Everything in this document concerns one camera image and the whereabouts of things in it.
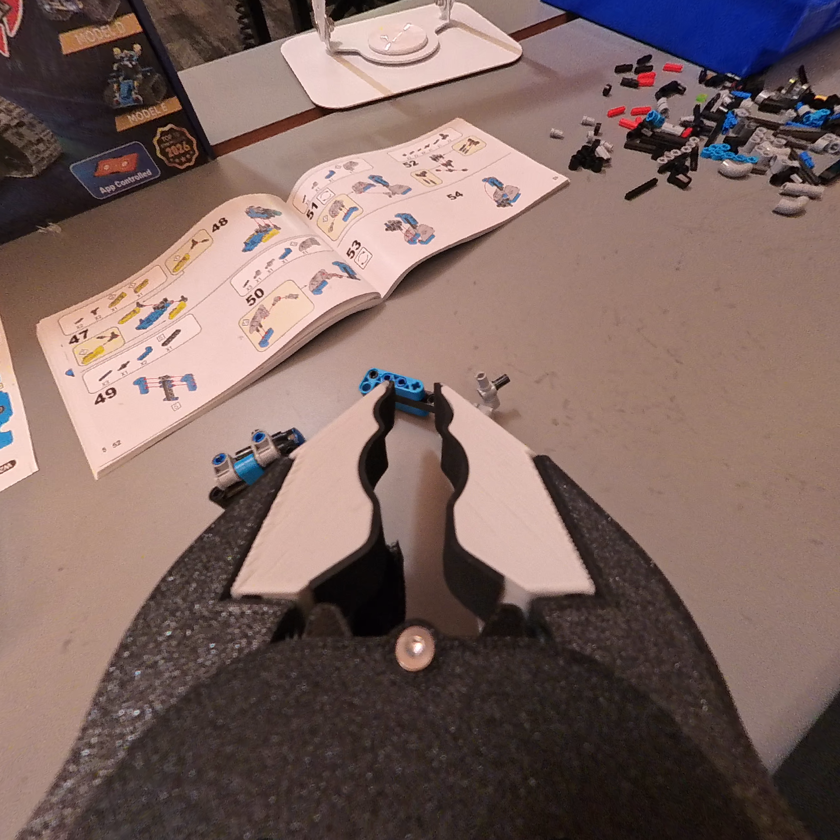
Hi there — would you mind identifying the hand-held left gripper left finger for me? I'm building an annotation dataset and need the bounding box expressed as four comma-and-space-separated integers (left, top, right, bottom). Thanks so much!
230, 382, 396, 602

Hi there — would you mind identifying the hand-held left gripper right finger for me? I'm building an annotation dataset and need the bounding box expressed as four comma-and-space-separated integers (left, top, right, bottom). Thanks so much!
434, 384, 597, 621

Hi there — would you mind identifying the grey connector with black pin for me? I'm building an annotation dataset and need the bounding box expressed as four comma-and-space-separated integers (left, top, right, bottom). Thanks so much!
474, 371, 511, 414

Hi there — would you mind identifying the blue beams black axle assembly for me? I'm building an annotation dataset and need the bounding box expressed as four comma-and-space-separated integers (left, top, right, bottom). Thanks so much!
359, 367, 439, 417

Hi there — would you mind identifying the pile of small brick parts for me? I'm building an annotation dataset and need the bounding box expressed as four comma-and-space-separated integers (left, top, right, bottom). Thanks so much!
550, 54, 840, 217

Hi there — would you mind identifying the grey desk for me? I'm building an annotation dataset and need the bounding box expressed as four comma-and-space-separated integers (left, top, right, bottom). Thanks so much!
0, 0, 840, 775

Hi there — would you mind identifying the blue yellow brick vehicle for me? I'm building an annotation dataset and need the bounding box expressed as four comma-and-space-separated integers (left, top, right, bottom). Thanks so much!
209, 427, 306, 506

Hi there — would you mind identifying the open instruction booklet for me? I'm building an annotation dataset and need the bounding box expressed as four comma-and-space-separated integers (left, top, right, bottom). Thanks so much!
36, 118, 571, 480

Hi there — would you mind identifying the blue sticker sheet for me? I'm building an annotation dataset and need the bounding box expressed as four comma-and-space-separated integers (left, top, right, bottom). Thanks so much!
0, 315, 39, 493

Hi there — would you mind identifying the dark blue toy kit box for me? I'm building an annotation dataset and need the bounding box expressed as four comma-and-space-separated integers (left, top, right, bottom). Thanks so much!
0, 0, 214, 245

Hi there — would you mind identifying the white stand base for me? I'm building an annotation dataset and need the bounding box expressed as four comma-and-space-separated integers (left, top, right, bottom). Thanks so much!
281, 0, 524, 109

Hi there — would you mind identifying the blue plastic bin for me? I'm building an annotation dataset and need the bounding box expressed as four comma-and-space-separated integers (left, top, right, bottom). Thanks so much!
541, 0, 840, 76

